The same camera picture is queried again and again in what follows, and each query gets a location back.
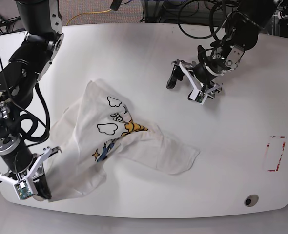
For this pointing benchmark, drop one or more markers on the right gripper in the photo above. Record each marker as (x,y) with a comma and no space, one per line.
(19,158)

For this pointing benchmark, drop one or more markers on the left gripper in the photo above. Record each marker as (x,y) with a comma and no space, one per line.
(222,59)

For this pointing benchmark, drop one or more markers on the white printed T-shirt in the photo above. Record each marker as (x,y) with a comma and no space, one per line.
(99,126)

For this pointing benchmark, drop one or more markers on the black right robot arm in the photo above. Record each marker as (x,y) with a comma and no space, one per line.
(24,115)

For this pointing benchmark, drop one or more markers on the red tape rectangle marker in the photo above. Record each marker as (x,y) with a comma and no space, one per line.
(274,153)

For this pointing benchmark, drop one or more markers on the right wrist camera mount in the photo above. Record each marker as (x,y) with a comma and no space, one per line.
(25,188)

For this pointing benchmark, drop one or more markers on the right table cable grommet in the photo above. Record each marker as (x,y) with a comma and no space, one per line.
(251,200)

